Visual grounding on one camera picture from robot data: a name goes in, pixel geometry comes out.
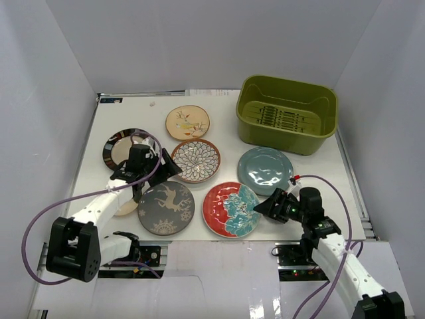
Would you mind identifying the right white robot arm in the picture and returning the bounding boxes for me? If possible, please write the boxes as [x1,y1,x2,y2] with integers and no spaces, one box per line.
[254,187,405,318]

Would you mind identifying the grey reindeer snowflake plate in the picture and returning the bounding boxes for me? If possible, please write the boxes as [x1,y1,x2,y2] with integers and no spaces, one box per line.
[137,181,195,236]

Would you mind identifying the beige bird branch plate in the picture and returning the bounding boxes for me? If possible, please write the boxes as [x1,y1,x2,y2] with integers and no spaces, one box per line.
[165,105,210,141]

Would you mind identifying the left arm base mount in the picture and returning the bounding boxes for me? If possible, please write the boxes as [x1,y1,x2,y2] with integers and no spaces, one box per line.
[98,245,167,279]

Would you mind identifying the olive green plastic bin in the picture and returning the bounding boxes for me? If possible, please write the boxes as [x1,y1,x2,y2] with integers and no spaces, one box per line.
[236,75,338,156]

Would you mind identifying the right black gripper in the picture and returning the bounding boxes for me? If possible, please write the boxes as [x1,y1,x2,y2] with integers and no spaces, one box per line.
[254,189,307,225]

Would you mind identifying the white petal pattern bowl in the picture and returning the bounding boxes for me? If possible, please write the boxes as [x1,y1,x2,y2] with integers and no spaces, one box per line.
[171,139,221,183]

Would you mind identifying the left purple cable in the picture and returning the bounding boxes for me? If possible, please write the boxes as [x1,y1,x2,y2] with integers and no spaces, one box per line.
[21,131,164,286]

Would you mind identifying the printed paper sheet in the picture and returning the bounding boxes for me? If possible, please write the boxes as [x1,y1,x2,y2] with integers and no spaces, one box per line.
[185,89,240,96]

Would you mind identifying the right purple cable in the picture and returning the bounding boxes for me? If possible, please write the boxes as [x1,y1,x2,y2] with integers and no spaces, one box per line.
[292,174,363,319]

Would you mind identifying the red and teal flower plate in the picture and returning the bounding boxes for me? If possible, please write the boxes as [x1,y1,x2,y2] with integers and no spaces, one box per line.
[203,181,261,239]

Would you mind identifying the cream plate with dark patch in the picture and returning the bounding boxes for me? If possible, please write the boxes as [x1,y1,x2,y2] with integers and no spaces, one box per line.
[114,199,138,217]

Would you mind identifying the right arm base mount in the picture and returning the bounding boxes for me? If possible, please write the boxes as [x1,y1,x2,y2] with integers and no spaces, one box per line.
[271,243,328,282]

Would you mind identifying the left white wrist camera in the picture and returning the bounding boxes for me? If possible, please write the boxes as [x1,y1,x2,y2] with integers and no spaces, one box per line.
[131,140,156,160]

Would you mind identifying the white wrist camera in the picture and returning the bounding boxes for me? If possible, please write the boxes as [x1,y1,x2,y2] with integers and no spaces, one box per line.
[131,140,156,160]
[286,175,303,197]

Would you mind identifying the purple cable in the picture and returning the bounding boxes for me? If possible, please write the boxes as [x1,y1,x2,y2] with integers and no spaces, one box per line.
[292,174,363,319]
[21,131,164,286]

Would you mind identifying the grey-blue glazed plate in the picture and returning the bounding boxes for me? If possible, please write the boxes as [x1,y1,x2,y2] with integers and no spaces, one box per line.
[237,147,294,196]

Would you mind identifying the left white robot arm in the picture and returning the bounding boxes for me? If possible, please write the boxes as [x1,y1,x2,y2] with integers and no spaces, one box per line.
[46,144,182,282]

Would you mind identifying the black rimmed striped plate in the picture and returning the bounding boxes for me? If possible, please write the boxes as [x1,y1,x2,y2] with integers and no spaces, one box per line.
[102,128,141,171]

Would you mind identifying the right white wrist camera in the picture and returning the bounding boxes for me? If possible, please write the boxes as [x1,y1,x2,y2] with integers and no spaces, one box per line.
[286,175,303,197]

